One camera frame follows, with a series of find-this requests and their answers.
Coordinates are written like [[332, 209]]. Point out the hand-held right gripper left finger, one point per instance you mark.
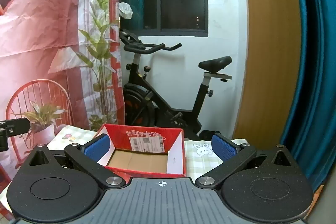
[[97, 148]]

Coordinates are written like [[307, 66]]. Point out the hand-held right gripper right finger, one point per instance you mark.
[[223, 148]]

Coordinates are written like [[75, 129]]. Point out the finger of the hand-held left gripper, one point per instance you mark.
[[15, 126], [3, 144]]

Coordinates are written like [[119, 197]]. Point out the red strawberry cardboard box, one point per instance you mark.
[[147, 134]]

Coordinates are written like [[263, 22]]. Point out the dark object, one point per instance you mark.
[[210, 134]]

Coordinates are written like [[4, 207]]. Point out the checkered bunny tablecloth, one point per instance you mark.
[[204, 161]]

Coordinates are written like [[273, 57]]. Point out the black exercise bike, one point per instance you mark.
[[136, 98]]

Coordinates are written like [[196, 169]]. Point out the printed red backdrop cloth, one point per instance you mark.
[[39, 29]]

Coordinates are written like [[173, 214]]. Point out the wooden door panel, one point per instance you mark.
[[267, 56]]

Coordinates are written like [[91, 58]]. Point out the teal curtain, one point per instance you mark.
[[315, 56]]

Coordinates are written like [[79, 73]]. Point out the white plastic bag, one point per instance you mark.
[[125, 10]]

